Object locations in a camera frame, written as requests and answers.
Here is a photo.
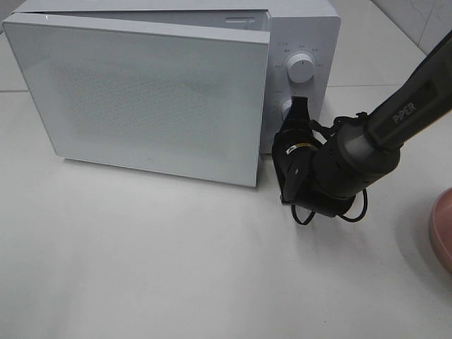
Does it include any white adjacent table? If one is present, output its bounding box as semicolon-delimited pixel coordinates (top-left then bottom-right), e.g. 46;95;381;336
328;0;452;89

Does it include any white microwave door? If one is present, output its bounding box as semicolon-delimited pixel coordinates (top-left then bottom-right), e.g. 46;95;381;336
3;13;270;187

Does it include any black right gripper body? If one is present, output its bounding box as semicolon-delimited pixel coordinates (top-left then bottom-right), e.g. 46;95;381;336
271;119;320;205

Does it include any white lower microwave knob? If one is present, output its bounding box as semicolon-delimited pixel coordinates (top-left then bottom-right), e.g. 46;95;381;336
280;100;292;121

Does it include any pink round plate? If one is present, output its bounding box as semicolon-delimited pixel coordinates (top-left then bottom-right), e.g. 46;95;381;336
429;188;451;274

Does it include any white microwave knob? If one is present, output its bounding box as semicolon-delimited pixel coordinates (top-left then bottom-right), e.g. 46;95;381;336
280;100;292;121
286;52;315;83

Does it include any white upper microwave knob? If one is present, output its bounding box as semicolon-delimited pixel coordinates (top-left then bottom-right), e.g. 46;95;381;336
286;52;315;83

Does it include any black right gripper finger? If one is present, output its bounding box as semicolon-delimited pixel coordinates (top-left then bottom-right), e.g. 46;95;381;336
288;96;310;122

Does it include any white microwave oven body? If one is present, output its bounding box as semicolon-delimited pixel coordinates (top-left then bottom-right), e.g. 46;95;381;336
3;1;340;154

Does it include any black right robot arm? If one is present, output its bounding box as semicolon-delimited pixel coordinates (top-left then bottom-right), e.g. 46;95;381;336
271;34;451;225

